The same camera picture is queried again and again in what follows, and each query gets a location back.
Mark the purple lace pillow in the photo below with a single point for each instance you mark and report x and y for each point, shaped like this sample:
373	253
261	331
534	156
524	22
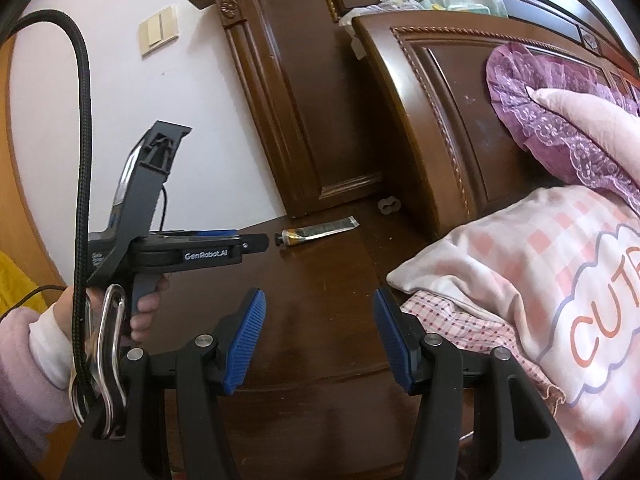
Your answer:
520	75

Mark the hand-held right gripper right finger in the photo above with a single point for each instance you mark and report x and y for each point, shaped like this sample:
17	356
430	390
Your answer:
395	345

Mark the person's left hand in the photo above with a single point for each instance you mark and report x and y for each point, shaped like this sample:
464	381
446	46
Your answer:
145	310

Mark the white crumpled plastic bag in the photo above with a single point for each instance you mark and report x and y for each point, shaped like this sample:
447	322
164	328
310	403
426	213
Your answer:
380	5

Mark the silver squeezed tube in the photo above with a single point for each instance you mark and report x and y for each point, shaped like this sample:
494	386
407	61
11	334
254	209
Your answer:
320	231

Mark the beige light switch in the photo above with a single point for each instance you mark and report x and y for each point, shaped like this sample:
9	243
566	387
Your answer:
159	30

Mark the dark wooden nightstand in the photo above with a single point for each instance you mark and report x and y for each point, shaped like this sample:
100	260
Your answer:
320	285

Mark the metal spring clip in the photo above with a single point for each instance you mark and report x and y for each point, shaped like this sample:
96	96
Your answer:
107	350

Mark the low wooden headboard panel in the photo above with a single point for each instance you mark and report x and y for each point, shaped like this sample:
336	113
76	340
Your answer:
440	135

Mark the person's left forearm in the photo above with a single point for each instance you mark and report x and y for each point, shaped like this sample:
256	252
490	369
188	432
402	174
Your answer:
30	370

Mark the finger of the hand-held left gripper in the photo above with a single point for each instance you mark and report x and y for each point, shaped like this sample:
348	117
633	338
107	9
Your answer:
256	244
215	233

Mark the yellow fleece coat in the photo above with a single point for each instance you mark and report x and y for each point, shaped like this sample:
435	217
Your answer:
20	280

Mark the pale pink pillow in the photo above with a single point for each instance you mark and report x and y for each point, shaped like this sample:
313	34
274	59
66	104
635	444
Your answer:
590	130

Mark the pink checked quilt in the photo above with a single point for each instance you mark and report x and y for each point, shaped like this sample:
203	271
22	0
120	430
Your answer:
525	260

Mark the pink plaid bedsheet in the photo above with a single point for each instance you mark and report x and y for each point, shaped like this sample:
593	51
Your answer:
460	325

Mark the small white plastic piece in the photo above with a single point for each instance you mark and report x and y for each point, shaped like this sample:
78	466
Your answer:
390	205

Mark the tall carved wooden headboard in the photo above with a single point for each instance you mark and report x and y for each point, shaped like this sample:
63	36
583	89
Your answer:
300	110

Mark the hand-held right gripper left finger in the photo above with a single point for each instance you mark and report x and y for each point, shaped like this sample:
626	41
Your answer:
245	340

